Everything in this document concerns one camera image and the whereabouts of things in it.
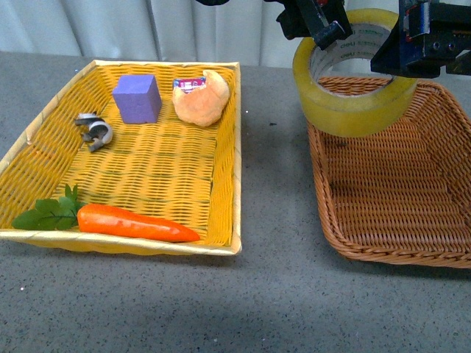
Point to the yellow woven basket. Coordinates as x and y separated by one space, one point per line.
169 169

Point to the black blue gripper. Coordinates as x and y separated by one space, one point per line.
428 35

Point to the white pleated curtain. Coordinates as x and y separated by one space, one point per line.
177 31

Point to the toy croissant bread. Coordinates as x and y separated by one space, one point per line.
202 106

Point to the clear yellowish tape roll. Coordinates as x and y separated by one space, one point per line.
351 115

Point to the purple foam block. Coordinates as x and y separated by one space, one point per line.
138 98

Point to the orange toy carrot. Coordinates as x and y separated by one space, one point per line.
68 211

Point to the grey white toy animal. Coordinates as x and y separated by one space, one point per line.
99 133

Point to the brown wicker basket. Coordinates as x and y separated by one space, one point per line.
401 196

